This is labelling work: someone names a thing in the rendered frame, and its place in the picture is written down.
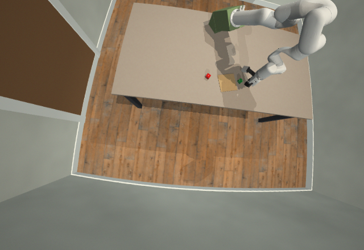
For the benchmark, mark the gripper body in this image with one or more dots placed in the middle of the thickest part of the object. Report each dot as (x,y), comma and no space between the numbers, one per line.
(254,80)

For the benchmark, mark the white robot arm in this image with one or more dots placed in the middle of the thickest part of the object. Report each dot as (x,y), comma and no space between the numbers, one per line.
(316,14)

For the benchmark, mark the tan flat mat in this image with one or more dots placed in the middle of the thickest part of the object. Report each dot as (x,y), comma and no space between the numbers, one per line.
(227,82)

